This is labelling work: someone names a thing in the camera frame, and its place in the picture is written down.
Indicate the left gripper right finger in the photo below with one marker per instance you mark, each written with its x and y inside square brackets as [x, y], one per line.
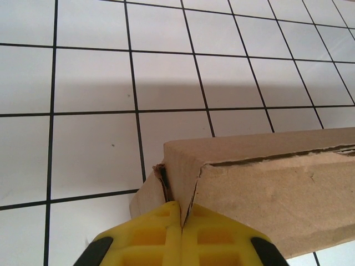
[222, 235]

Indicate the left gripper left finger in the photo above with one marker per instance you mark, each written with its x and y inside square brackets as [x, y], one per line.
[124, 232]

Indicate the brown cardboard box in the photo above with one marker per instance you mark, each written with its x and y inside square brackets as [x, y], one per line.
[263, 194]

